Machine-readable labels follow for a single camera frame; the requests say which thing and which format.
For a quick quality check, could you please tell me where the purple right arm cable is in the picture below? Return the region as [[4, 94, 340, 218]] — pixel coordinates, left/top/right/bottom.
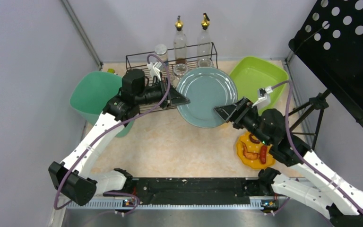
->
[[269, 79, 363, 227]]

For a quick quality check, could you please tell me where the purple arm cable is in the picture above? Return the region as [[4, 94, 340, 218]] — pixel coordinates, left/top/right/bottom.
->
[[53, 53, 172, 217], [269, 79, 363, 227]]

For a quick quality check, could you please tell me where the green plastic waste bin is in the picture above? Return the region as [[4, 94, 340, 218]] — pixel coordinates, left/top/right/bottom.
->
[[69, 71, 122, 125]]

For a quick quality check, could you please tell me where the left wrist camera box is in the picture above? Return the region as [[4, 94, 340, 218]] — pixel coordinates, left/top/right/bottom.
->
[[147, 62, 163, 83]]

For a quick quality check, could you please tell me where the silver lid labelled jar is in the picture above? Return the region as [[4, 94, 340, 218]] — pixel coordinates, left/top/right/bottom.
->
[[154, 44, 169, 67]]

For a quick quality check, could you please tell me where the clear glass jar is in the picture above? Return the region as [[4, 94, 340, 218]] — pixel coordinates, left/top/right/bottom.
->
[[197, 59, 214, 68], [173, 63, 189, 79]]

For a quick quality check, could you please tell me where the oil bottle brown liquid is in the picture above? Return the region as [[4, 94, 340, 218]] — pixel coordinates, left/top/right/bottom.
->
[[197, 13, 212, 61]]

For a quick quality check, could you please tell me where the red sausage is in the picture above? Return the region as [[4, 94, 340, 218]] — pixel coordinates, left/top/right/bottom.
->
[[259, 145, 268, 165]]

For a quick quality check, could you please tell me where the orange fried chicken piece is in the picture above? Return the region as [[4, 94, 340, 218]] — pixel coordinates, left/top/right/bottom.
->
[[241, 142, 259, 160]]

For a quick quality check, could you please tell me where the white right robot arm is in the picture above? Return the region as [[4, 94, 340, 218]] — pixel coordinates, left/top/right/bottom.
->
[[214, 98, 363, 227]]

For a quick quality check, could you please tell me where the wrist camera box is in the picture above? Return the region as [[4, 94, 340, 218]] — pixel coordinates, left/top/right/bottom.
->
[[253, 86, 273, 110], [147, 62, 163, 83]]

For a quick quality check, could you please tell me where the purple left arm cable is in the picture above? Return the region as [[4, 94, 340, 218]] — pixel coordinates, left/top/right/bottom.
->
[[53, 53, 172, 217]]

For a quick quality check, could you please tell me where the black camera tripod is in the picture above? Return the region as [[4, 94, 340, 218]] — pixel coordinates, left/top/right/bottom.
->
[[288, 89, 331, 151]]

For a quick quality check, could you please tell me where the black perforated metal panel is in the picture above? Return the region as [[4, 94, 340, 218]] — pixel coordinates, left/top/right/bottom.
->
[[288, 0, 363, 128]]

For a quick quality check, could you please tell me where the lime green plastic basin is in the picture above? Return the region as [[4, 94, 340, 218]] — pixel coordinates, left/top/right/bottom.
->
[[229, 56, 289, 114]]

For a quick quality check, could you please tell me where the yellow polka dot plate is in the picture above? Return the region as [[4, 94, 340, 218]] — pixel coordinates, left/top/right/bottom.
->
[[234, 132, 276, 170]]

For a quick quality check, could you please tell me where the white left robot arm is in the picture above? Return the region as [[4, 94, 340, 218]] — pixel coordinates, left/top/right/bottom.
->
[[48, 69, 190, 206]]

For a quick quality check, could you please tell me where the grey blue round plate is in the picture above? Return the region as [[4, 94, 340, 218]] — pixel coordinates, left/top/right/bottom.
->
[[176, 67, 238, 128]]

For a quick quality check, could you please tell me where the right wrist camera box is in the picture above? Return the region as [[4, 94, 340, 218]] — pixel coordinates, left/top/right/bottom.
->
[[253, 86, 273, 110]]

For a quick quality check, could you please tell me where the aluminium frame post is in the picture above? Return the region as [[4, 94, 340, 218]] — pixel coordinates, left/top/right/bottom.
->
[[59, 0, 103, 70]]

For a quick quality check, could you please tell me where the black wire dish rack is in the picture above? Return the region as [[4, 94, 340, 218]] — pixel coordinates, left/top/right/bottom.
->
[[125, 42, 218, 114]]

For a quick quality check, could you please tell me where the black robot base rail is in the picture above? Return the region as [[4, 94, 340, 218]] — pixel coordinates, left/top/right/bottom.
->
[[103, 177, 290, 206]]

